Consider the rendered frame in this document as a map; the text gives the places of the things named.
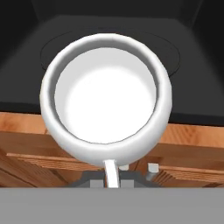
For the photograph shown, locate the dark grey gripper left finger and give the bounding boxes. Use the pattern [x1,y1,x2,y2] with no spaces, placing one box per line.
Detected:
[67,171,108,189]

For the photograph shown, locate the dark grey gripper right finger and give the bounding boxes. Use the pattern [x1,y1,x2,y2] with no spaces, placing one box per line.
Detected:
[117,170,161,189]

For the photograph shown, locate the white mug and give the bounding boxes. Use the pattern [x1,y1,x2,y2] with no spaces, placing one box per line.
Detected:
[39,32,173,189]

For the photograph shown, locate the black microwave oven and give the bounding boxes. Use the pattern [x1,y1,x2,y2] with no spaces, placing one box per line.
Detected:
[0,0,224,127]

